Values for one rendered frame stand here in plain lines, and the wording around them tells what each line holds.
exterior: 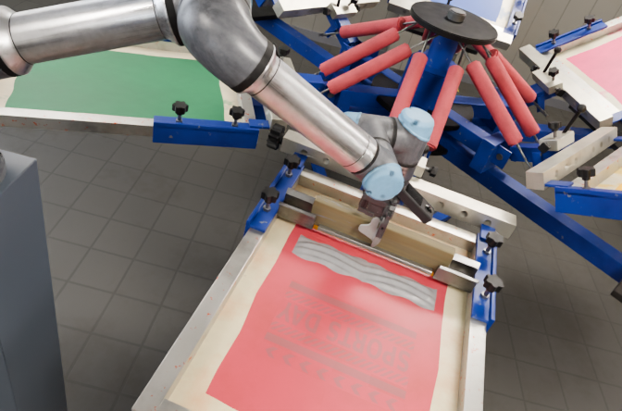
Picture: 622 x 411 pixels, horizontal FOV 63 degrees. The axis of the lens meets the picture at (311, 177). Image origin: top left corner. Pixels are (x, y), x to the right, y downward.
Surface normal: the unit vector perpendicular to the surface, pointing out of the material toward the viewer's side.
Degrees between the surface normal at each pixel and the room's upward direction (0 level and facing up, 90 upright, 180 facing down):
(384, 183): 90
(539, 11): 90
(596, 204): 90
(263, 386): 0
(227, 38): 60
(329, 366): 0
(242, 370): 0
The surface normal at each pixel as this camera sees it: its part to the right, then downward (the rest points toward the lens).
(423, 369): 0.22, -0.77
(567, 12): -0.14, 0.59
